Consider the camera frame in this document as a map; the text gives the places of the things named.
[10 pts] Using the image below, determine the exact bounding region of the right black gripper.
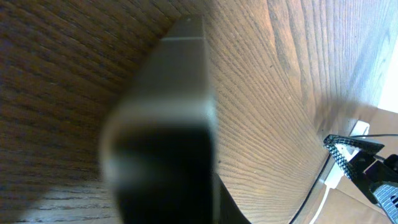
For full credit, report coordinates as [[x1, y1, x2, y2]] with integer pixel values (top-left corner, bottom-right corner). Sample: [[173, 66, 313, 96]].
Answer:
[[323, 134, 397, 224]]

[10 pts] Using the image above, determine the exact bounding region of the black charging cable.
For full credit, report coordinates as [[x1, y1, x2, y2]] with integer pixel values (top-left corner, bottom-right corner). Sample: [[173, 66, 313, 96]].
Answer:
[[289, 133, 398, 224]]

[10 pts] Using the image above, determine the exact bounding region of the white power strip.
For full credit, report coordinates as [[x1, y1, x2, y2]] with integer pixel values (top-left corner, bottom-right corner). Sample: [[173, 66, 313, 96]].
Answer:
[[324, 120, 370, 189]]

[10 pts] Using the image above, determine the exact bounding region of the white power strip cord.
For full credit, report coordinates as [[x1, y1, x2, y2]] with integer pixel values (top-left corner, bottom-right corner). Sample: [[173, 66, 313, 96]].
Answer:
[[307, 186, 331, 224]]

